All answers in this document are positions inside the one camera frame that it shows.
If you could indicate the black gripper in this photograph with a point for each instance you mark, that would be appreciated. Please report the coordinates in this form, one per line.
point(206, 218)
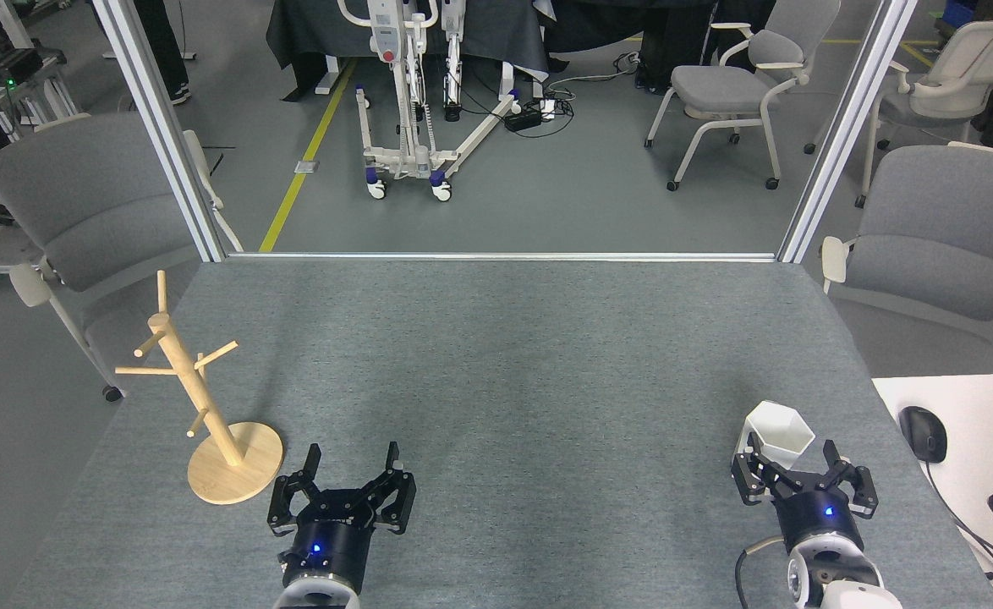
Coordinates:
point(331, 550)
point(814, 520)

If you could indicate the white hexagonal cup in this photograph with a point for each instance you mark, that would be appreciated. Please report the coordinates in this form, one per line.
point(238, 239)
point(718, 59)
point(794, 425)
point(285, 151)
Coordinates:
point(780, 431)

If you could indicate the wooden cup rack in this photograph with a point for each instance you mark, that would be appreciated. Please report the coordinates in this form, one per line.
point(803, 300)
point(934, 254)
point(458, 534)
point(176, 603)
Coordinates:
point(230, 474)

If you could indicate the black computer mouse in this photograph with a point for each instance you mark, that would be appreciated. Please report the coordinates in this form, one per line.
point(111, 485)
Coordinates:
point(924, 433)

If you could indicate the white side table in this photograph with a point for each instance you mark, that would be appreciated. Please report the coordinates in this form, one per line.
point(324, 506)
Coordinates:
point(987, 423)

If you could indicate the silver crossbar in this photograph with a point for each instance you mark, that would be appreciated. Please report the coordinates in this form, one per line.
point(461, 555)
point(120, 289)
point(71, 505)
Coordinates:
point(496, 256)

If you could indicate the metal floor plate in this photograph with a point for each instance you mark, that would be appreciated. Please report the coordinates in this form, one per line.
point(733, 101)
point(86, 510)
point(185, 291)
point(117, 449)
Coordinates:
point(306, 167)

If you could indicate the white stand on wheels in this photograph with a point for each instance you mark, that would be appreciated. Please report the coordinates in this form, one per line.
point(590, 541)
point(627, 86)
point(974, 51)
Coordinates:
point(416, 156)

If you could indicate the black power strip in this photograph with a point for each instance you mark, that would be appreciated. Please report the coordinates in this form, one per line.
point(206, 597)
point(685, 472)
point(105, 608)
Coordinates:
point(523, 118)

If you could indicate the white chair with grey seat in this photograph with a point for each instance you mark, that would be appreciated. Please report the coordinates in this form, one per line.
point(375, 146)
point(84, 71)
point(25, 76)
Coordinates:
point(962, 68)

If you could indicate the dark table cloth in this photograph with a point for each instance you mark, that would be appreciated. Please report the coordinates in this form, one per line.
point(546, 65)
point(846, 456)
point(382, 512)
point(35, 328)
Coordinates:
point(310, 30)

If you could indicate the person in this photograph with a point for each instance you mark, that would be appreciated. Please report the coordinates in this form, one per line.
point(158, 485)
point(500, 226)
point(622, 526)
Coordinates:
point(162, 42)

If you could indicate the metal equipment cart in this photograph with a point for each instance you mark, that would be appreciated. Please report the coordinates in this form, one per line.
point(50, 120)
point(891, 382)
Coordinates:
point(23, 85)

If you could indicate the grey chair with white frame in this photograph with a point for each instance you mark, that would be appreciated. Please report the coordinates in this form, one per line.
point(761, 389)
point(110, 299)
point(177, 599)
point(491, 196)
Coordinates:
point(90, 203)
point(716, 85)
point(945, 228)

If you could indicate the silver post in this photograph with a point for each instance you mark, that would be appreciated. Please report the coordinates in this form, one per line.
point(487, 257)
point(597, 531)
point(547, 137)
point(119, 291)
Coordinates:
point(839, 135)
point(167, 135)

